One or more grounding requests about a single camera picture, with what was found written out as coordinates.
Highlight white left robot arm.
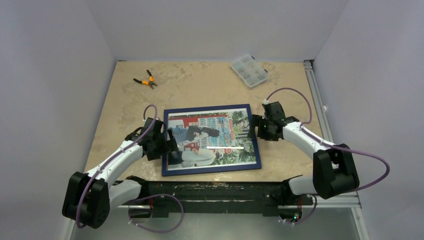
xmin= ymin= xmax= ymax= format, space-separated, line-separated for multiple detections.
xmin=61 ymin=117 xmax=179 ymax=229

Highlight clear plastic screw box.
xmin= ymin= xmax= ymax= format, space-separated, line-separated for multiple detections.
xmin=229 ymin=54 xmax=269 ymax=89

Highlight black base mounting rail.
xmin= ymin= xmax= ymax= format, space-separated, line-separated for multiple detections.
xmin=124 ymin=180 xmax=313 ymax=219

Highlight orange black pliers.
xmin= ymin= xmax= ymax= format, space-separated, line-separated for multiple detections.
xmin=133 ymin=69 xmax=158 ymax=89

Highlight blue wooden picture frame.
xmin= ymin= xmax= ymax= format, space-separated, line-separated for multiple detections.
xmin=161 ymin=103 xmax=263 ymax=177

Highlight aluminium right side rail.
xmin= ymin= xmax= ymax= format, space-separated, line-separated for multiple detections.
xmin=303 ymin=60 xmax=361 ymax=208

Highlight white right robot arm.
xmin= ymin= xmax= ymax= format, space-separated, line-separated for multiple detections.
xmin=249 ymin=102 xmax=360 ymax=204

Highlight colour photo print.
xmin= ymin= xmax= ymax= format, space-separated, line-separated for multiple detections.
xmin=167 ymin=108 xmax=258 ymax=171

